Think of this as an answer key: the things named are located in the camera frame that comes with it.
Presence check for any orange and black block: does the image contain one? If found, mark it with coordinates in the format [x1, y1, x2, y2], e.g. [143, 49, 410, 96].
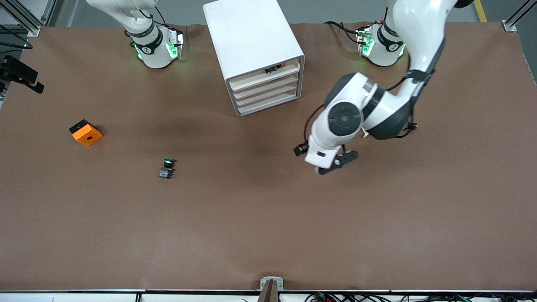
[69, 119, 104, 148]

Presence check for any brown paper table cover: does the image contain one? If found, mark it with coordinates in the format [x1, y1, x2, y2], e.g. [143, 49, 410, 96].
[0, 23, 537, 292]

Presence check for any aluminium frame profile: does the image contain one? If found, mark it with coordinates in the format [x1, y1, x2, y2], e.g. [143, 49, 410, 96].
[502, 0, 537, 33]
[0, 0, 58, 38]

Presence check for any black arm base cable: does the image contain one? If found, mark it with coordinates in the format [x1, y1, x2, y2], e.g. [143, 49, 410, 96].
[324, 21, 362, 45]

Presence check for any metal table edge bracket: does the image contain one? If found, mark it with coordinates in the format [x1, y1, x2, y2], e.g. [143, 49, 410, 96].
[260, 276, 284, 291]

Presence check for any green push button switch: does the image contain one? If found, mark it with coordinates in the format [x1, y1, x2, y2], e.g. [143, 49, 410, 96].
[159, 158, 177, 180]

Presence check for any tangled cable bundle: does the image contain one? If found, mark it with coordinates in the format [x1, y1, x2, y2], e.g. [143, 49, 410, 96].
[304, 292, 517, 302]

